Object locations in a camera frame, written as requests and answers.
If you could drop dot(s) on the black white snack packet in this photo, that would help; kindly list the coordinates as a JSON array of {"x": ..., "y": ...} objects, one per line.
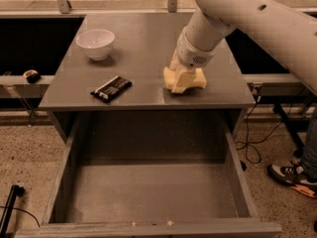
[{"x": 111, "y": 89}]

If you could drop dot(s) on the grey orange sneaker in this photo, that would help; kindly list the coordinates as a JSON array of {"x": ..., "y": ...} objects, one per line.
[{"x": 295, "y": 177}]

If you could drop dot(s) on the grey cabinet counter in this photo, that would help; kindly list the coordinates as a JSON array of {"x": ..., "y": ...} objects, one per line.
[{"x": 144, "y": 45}]

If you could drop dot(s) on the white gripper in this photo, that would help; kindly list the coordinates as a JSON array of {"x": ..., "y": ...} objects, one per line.
[{"x": 192, "y": 55}]

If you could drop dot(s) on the yellow wavy sponge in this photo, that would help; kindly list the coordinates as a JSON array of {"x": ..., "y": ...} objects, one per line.
[{"x": 199, "y": 82}]

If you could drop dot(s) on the grey open top drawer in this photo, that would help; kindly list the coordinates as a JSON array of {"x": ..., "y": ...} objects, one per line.
[{"x": 151, "y": 174}]

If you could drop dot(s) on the black stand at left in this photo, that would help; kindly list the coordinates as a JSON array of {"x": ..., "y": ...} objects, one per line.
[{"x": 15, "y": 191}]

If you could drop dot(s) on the blue jeans leg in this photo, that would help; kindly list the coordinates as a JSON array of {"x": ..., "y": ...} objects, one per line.
[{"x": 309, "y": 157}]

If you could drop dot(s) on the small black round device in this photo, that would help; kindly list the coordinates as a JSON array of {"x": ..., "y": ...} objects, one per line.
[{"x": 32, "y": 76}]

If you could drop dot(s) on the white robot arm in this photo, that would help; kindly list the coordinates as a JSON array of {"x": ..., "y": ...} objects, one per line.
[{"x": 287, "y": 35}]

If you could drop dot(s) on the white ceramic bowl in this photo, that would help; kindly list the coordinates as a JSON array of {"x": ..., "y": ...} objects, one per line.
[{"x": 96, "y": 44}]

